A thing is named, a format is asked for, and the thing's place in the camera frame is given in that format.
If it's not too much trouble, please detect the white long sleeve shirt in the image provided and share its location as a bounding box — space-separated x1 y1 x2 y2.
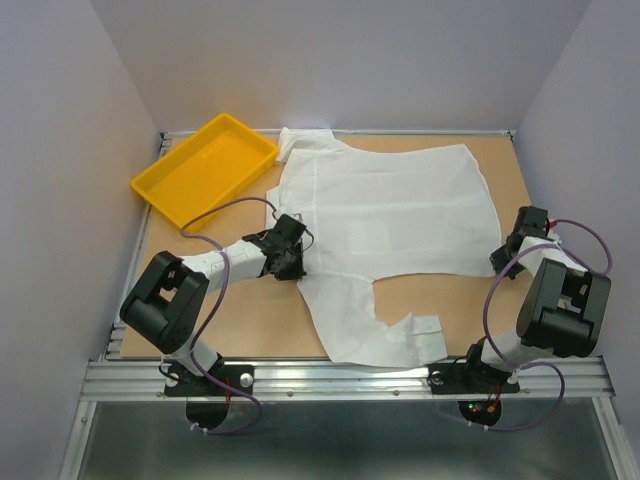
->
267 128 502 368

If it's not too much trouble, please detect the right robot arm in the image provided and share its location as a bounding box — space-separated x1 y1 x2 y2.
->
460 220 612 390

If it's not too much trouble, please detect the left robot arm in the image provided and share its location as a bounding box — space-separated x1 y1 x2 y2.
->
119 215 307 394

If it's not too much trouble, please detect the yellow plastic tray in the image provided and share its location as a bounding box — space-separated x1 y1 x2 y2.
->
131 113 278 233

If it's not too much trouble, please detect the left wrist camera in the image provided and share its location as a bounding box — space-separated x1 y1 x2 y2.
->
273 214 307 244

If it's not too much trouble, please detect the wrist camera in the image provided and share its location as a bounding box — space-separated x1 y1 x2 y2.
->
514 206 549 238
273 214 307 244

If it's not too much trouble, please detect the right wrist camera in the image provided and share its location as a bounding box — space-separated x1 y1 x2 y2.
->
514 206 549 238

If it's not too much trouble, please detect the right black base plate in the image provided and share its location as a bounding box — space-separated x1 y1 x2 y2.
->
427 362 520 395

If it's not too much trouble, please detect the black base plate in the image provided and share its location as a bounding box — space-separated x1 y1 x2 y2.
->
427 362 520 395
159 363 255 397

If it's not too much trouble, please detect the aluminium back rail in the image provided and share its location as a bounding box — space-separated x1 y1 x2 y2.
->
159 128 517 141

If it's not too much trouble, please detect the aluminium rail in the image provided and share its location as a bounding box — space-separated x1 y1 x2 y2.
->
80 358 615 403
102 132 174 360
159 128 517 141

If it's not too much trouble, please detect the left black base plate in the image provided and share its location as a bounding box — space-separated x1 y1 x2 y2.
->
159 363 255 397

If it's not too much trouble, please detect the aluminium left side rail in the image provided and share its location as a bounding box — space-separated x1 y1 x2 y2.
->
102 132 174 360

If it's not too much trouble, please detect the aluminium front rail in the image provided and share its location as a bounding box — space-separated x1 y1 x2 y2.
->
80 358 615 403

